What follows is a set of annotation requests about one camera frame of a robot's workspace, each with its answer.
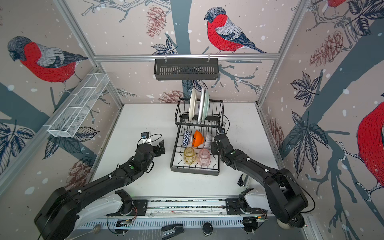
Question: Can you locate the pink plastic cup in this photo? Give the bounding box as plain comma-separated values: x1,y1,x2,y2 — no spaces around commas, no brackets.
198,149,211,167

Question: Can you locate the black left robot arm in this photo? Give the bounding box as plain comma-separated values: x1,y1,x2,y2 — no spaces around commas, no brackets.
34,140,166,240

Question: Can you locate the mint green plate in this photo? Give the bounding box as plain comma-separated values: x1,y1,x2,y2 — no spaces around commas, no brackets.
198,88,210,123

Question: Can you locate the white mesh wall basket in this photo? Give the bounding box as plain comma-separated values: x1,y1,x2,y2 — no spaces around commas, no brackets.
48,73,110,138

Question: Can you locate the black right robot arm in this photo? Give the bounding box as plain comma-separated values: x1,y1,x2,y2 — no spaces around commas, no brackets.
211,134,309,224

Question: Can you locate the cream white plate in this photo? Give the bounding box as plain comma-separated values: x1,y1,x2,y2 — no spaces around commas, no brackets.
189,88,197,122

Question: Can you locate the black hanging wall basket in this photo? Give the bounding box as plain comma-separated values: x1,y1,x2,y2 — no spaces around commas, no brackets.
154,58,219,81

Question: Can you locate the yellow plastic cup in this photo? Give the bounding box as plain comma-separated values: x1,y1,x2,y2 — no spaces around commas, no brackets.
184,147,197,165

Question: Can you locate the blue zigzag patterned bowl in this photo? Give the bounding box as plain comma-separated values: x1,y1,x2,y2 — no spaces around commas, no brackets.
182,129,193,148

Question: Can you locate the black stapler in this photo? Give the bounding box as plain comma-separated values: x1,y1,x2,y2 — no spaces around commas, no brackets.
161,224,184,240

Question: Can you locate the black wire dish rack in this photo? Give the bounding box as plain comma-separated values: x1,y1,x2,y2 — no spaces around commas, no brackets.
170,98,224,176

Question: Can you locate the orange bowl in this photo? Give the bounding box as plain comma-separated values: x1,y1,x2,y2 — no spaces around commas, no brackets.
192,131,205,148

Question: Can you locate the horizontal aluminium crossbar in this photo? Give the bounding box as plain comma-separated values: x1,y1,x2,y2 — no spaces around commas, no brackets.
94,53,280,63

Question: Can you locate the black round cap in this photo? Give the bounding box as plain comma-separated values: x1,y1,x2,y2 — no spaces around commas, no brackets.
202,222,214,237

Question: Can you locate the metal spoon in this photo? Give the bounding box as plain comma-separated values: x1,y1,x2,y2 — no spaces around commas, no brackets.
67,224,102,240

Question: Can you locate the white striped bowl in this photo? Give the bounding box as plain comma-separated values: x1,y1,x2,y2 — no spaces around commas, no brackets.
204,132,214,149

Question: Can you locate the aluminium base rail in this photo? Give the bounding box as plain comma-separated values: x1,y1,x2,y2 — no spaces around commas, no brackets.
64,194,310,230

